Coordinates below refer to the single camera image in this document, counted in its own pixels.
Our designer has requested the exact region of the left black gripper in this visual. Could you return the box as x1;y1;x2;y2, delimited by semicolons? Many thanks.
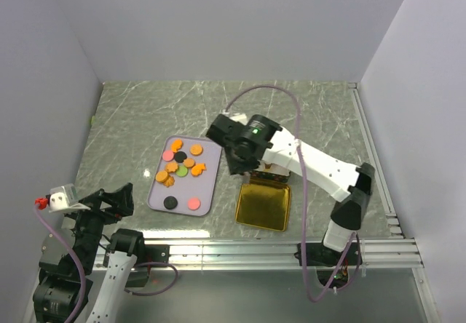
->
67;181;133;272

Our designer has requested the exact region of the round tan biscuit top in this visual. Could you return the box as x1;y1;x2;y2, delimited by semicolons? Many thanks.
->
190;144;203;156

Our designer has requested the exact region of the round tan biscuit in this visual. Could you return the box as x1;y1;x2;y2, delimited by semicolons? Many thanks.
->
190;144;203;156
154;170;170;183

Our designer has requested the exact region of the black sandwich cookie bottom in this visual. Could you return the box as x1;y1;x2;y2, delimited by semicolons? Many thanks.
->
163;196;178;210

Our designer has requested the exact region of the black sandwich cookie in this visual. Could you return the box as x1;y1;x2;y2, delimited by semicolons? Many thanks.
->
163;196;178;210
174;151;187;163

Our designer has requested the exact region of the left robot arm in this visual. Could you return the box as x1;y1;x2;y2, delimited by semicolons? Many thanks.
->
33;183;146;322

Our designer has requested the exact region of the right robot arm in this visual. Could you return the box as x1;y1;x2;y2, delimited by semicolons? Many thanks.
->
206;114;375;264

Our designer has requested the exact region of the green cookie tin box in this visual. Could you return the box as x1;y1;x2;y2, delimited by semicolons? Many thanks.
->
250;162;291;183

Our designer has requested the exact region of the orange fish cookie right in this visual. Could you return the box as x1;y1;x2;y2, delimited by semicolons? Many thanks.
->
191;163;207;177

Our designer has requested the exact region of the orange fish cookie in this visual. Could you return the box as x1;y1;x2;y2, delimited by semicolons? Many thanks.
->
170;139;183;153
191;163;207;177

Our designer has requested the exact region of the orange round cookie middle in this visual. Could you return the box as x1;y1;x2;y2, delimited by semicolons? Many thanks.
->
183;158;195;169

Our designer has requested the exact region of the purple plastic tray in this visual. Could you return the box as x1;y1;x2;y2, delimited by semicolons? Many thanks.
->
147;135;221;217

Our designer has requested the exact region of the round tan biscuit left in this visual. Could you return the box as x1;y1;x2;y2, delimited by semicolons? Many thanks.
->
154;170;170;183

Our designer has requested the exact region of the black sandwich cookie top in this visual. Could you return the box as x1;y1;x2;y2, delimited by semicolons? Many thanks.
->
174;151;187;163

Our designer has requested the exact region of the orange fish cookie top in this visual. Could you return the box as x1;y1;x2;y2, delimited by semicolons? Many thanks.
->
170;139;183;153

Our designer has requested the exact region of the gold tin lid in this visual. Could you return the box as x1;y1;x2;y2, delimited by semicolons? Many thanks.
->
235;178;291;232

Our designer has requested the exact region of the green macaron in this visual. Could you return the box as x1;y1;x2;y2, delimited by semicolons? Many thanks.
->
175;165;189;178

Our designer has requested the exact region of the orange swirl cookie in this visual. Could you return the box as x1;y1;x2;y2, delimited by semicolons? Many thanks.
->
162;175;175;187

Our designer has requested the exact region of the orange flower cookie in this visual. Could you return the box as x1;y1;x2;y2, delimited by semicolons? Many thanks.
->
165;161;179;174

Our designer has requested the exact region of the pink sandwich cookie top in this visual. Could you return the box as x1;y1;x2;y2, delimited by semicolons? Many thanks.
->
162;150;174;162

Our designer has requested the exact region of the pink sandwich cookie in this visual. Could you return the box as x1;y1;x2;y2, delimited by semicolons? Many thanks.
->
162;150;174;162
188;197;201;210

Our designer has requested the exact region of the pink sandwich cookie bottom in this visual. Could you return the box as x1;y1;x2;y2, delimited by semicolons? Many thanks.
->
188;197;201;210

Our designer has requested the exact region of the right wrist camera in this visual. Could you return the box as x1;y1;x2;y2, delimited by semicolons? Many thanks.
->
227;113;248;125

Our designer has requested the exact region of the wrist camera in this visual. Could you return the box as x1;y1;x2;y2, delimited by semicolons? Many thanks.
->
35;183;90;214
227;113;248;125

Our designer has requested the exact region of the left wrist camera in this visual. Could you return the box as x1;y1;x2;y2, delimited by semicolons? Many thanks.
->
35;183;90;214

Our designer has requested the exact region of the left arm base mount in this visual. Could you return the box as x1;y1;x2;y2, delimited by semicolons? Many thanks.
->
126;244;170;288

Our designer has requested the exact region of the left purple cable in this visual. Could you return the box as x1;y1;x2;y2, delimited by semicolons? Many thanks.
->
32;202;87;323

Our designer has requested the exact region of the purple cable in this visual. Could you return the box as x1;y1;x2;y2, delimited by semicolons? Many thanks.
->
32;202;87;323
224;84;365;303

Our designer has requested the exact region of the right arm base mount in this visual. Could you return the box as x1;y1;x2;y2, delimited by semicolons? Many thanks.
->
306;242;363;292

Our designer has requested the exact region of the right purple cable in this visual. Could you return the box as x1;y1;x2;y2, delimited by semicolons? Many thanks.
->
224;84;365;303

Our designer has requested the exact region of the aluminium rail frame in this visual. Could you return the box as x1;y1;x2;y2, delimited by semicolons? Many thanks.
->
21;81;441;323

